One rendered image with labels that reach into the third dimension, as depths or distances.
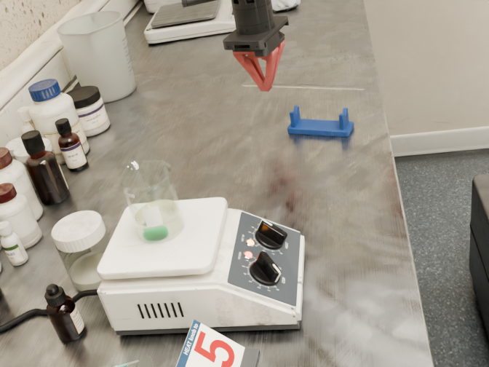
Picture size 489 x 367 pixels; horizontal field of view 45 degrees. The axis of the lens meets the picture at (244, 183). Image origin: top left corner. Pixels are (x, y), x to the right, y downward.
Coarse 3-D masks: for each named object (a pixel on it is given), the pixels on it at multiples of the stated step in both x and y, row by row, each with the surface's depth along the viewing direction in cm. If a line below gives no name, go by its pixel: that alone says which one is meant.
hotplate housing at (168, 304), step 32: (224, 224) 65; (224, 256) 61; (128, 288) 59; (160, 288) 59; (192, 288) 58; (224, 288) 58; (128, 320) 61; (160, 320) 61; (192, 320) 60; (224, 320) 60; (256, 320) 59; (288, 320) 58
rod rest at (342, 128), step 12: (300, 120) 96; (312, 120) 95; (324, 120) 94; (348, 120) 92; (288, 132) 94; (300, 132) 93; (312, 132) 92; (324, 132) 91; (336, 132) 91; (348, 132) 90
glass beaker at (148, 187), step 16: (144, 160) 62; (160, 160) 61; (128, 176) 61; (144, 176) 62; (160, 176) 62; (128, 192) 58; (144, 192) 58; (160, 192) 58; (144, 208) 59; (160, 208) 59; (176, 208) 61; (144, 224) 60; (160, 224) 60; (176, 224) 61; (144, 240) 61; (160, 240) 61
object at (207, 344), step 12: (204, 336) 57; (216, 336) 58; (192, 348) 55; (204, 348) 56; (216, 348) 57; (228, 348) 57; (192, 360) 54; (204, 360) 55; (216, 360) 56; (228, 360) 56
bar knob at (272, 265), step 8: (264, 256) 60; (256, 264) 60; (264, 264) 60; (272, 264) 59; (256, 272) 60; (264, 272) 60; (272, 272) 59; (280, 272) 59; (256, 280) 59; (264, 280) 59; (272, 280) 59
